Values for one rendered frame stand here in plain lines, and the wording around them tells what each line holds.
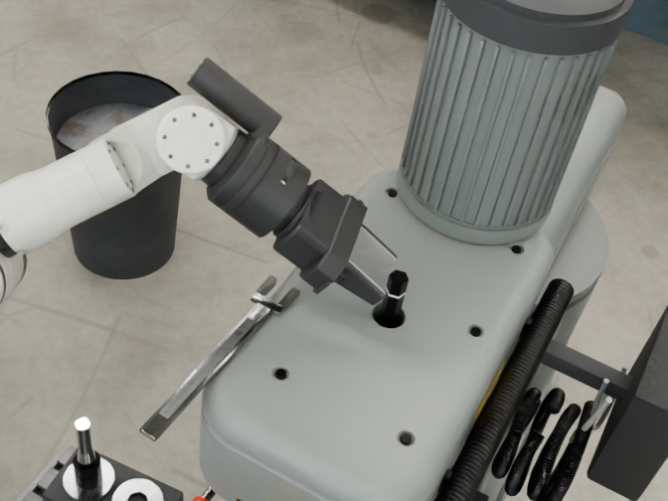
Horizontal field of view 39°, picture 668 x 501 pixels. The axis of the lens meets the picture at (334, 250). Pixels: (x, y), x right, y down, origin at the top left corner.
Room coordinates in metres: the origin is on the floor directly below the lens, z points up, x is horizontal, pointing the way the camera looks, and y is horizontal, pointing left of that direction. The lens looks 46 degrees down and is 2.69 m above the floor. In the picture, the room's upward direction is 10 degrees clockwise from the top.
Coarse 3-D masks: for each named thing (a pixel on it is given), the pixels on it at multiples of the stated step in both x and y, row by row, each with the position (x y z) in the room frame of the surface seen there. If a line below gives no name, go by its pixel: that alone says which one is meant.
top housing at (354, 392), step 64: (384, 192) 0.90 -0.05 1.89; (448, 256) 0.81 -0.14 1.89; (512, 256) 0.83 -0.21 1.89; (320, 320) 0.67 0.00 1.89; (448, 320) 0.71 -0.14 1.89; (512, 320) 0.73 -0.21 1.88; (256, 384) 0.58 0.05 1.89; (320, 384) 0.59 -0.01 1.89; (384, 384) 0.60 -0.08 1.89; (448, 384) 0.62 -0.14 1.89; (256, 448) 0.51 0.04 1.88; (320, 448) 0.51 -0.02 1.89; (384, 448) 0.53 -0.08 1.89; (448, 448) 0.55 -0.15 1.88
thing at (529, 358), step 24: (552, 288) 0.87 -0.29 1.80; (552, 312) 0.83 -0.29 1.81; (528, 336) 0.78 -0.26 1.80; (552, 336) 0.80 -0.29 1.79; (528, 360) 0.74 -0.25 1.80; (504, 384) 0.70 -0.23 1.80; (528, 384) 0.72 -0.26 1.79; (504, 408) 0.66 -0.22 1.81; (480, 432) 0.62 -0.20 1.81; (504, 432) 0.64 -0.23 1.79; (480, 456) 0.59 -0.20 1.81; (456, 480) 0.56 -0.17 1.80; (480, 480) 0.57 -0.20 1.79
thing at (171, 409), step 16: (256, 304) 0.68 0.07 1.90; (272, 304) 0.68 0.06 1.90; (288, 304) 0.69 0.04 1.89; (240, 320) 0.65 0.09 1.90; (256, 320) 0.65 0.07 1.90; (240, 336) 0.63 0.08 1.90; (224, 352) 0.60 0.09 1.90; (208, 368) 0.58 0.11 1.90; (192, 384) 0.56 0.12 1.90; (176, 400) 0.54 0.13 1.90; (192, 400) 0.54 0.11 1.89; (160, 416) 0.51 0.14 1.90; (176, 416) 0.52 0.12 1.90; (144, 432) 0.49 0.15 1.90; (160, 432) 0.50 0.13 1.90
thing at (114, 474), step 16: (112, 464) 0.90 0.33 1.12; (64, 480) 0.84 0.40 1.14; (112, 480) 0.86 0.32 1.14; (128, 480) 0.87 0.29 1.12; (144, 480) 0.87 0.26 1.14; (48, 496) 0.81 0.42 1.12; (64, 496) 0.82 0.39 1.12; (80, 496) 0.82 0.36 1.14; (96, 496) 0.82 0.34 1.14; (112, 496) 0.83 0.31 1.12; (128, 496) 0.83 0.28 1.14; (144, 496) 0.84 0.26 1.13; (160, 496) 0.84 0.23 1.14; (176, 496) 0.85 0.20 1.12
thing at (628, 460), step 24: (648, 360) 0.85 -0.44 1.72; (648, 384) 0.80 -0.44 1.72; (624, 408) 0.79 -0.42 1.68; (648, 408) 0.77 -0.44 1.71; (624, 432) 0.78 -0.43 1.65; (648, 432) 0.77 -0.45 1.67; (600, 456) 0.78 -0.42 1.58; (624, 456) 0.77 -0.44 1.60; (648, 456) 0.76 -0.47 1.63; (600, 480) 0.77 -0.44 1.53; (624, 480) 0.77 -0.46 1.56; (648, 480) 0.76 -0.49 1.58
